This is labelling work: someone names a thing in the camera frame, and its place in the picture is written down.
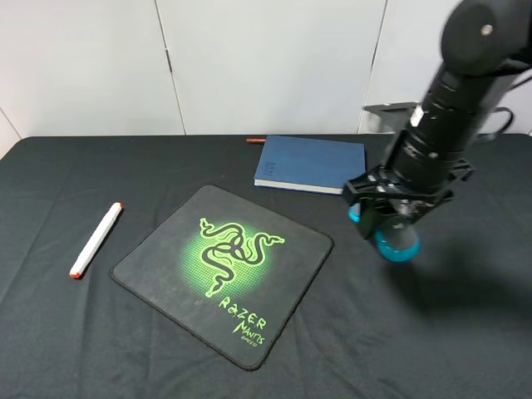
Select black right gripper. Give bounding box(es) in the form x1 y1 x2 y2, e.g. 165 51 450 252
342 160 475 239

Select grey and teal computer mouse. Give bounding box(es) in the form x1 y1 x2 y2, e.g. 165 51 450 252
348 203 421 263

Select white marker pen orange caps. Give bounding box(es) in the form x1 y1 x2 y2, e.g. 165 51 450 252
69 202 123 279

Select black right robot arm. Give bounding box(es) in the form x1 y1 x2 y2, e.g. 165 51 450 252
342 1 531 239

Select blue hardcover notebook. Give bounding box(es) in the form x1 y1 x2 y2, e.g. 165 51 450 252
254 135 366 195

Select black Razer mouse pad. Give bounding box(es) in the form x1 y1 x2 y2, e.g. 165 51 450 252
110 185 334 371

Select black tablecloth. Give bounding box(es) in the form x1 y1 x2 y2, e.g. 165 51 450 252
1 134 531 398

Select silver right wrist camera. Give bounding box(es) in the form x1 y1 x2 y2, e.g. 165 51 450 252
361 101 418 134

